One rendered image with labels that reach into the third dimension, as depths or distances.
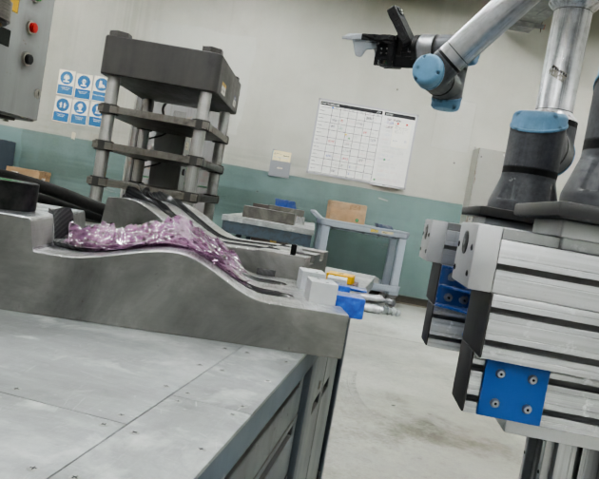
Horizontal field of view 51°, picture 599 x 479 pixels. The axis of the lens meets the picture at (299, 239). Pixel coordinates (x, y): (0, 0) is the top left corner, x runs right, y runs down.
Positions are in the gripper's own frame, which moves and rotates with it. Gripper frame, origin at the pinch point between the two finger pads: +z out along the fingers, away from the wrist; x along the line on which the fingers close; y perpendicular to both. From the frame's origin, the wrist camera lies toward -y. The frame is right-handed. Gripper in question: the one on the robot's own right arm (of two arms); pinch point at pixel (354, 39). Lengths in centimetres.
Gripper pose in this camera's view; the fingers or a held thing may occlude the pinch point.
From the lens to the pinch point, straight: 184.8
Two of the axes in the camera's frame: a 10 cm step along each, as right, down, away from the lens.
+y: -1.0, 9.8, 1.7
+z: -8.5, -1.7, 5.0
